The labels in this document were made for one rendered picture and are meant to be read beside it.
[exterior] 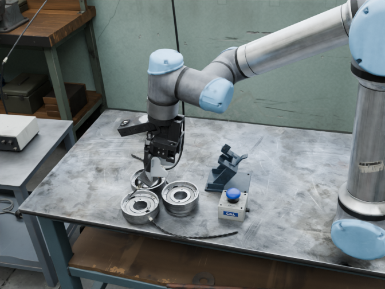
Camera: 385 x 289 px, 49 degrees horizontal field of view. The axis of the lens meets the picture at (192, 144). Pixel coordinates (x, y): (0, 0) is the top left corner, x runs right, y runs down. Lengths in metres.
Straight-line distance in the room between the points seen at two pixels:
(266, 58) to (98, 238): 0.89
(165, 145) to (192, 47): 1.79
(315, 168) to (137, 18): 1.78
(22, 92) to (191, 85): 2.17
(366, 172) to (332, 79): 1.91
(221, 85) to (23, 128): 1.09
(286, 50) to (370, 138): 0.26
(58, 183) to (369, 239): 0.91
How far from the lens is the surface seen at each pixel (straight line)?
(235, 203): 1.17
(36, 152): 1.80
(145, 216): 1.16
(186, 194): 1.23
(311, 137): 1.53
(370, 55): 0.72
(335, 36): 0.90
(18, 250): 2.10
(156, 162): 1.09
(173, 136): 1.03
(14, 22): 2.73
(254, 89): 2.81
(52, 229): 1.38
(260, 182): 1.31
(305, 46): 0.92
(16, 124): 1.87
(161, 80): 0.93
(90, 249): 1.51
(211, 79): 0.91
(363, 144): 0.83
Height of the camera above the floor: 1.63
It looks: 34 degrees down
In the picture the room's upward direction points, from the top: 3 degrees counter-clockwise
